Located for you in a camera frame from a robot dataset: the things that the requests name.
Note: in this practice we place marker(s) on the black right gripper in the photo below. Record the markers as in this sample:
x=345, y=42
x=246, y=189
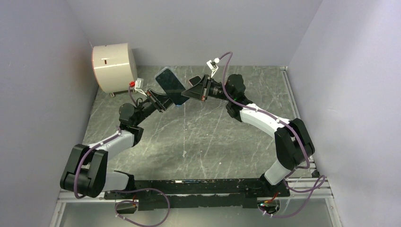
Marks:
x=196, y=91

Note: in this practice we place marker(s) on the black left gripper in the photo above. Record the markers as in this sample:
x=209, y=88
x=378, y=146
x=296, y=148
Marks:
x=163, y=101

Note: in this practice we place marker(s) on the blue phone black screen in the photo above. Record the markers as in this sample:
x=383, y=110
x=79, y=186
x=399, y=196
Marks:
x=170, y=86

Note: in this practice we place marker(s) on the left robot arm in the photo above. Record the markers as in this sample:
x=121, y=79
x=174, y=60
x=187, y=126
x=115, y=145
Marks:
x=85, y=173

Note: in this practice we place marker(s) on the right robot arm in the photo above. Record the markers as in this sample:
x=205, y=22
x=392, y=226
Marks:
x=292, y=140

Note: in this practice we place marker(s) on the phone in pink case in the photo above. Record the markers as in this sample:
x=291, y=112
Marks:
x=194, y=80

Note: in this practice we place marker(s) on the cream round cylinder box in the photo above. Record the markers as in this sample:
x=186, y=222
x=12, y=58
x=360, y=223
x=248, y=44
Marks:
x=114, y=67

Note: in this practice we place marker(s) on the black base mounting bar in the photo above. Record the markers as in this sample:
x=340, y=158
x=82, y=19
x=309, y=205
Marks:
x=160, y=194

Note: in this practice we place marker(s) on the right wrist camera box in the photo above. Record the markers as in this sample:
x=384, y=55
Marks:
x=213, y=66

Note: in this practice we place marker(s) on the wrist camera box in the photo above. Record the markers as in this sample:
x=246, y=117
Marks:
x=136, y=85
x=213, y=66

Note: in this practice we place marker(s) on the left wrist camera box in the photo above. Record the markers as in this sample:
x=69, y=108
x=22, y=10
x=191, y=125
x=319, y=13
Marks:
x=136, y=85

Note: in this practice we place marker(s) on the aluminium frame rail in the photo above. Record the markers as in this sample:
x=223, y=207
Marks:
x=172, y=86

